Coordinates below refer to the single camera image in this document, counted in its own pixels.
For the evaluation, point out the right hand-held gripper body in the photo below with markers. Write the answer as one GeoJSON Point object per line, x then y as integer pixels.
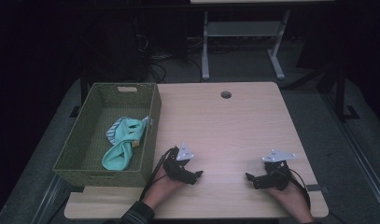
{"type": "Point", "coordinates": [276, 177]}

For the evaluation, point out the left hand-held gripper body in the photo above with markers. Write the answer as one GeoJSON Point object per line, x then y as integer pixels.
{"type": "Point", "coordinates": [176, 169]}

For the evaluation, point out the mint green striped garment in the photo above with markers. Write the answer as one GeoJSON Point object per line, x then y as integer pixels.
{"type": "Point", "coordinates": [123, 137]}

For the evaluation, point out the green woven basket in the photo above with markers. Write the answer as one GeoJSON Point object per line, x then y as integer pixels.
{"type": "Point", "coordinates": [85, 146]}

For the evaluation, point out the person's left hand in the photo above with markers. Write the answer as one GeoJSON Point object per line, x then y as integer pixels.
{"type": "Point", "coordinates": [161, 189]}

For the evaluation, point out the person's right hand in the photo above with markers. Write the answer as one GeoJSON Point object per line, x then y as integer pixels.
{"type": "Point", "coordinates": [295, 200]}

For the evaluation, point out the black metal stand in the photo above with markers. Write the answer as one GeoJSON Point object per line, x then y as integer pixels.
{"type": "Point", "coordinates": [83, 90]}
{"type": "Point", "coordinates": [341, 93]}

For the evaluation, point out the grey metal stand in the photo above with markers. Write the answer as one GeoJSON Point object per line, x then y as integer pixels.
{"type": "Point", "coordinates": [240, 29]}

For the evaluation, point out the grey metal rail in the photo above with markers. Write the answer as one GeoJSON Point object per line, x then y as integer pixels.
{"type": "Point", "coordinates": [358, 146]}
{"type": "Point", "coordinates": [46, 202]}

